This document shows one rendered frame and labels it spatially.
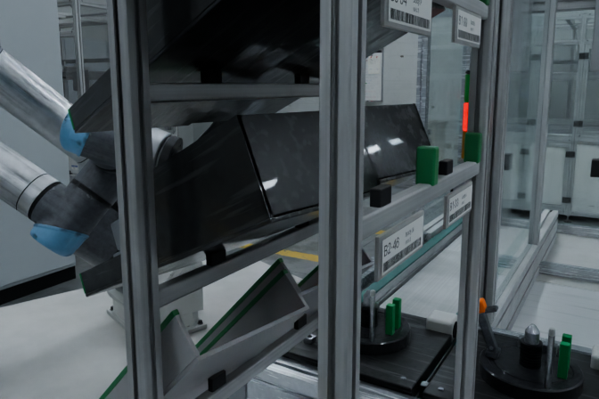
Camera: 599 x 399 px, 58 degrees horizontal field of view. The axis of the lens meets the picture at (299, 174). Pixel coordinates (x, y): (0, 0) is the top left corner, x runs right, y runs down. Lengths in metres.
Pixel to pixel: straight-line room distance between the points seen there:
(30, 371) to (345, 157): 0.97
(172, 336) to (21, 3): 3.58
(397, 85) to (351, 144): 9.10
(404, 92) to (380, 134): 8.84
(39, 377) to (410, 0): 0.98
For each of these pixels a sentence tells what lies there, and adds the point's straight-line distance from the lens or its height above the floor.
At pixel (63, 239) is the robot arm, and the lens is 0.92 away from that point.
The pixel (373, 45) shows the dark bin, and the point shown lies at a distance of 0.59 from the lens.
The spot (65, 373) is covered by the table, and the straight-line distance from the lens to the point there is 1.16.
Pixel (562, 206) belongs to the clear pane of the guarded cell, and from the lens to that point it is 2.18.
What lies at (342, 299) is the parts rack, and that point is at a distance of 0.32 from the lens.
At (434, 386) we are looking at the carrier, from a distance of 0.84.
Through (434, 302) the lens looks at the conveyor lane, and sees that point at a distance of 1.26.
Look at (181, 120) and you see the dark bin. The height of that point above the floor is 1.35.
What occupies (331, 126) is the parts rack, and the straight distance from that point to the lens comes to 0.30.
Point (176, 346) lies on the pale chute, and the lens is 0.46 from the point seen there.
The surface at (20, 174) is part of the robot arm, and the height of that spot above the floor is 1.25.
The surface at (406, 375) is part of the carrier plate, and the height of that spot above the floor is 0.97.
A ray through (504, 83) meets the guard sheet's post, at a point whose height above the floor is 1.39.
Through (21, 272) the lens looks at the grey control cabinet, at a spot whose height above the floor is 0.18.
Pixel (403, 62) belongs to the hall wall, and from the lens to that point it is 9.37.
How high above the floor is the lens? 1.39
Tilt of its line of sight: 9 degrees down
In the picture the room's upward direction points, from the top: straight up
